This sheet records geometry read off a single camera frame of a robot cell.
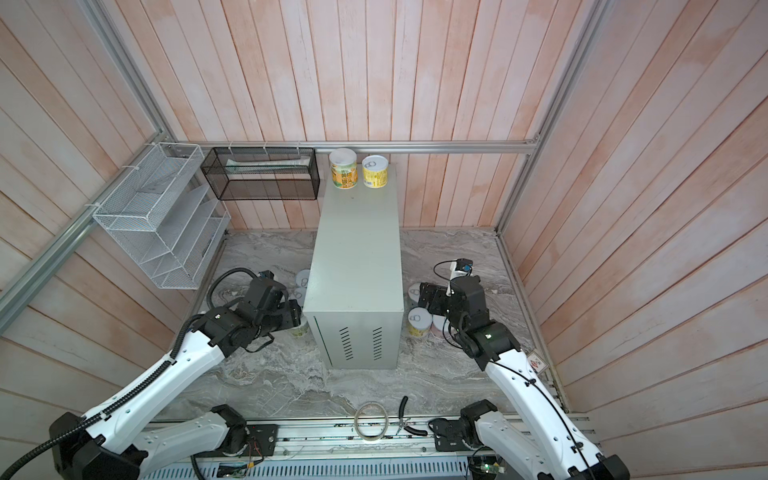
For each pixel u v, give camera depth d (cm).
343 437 75
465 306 54
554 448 40
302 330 68
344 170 79
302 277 99
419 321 88
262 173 106
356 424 76
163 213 72
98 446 38
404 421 76
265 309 58
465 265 65
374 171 80
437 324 88
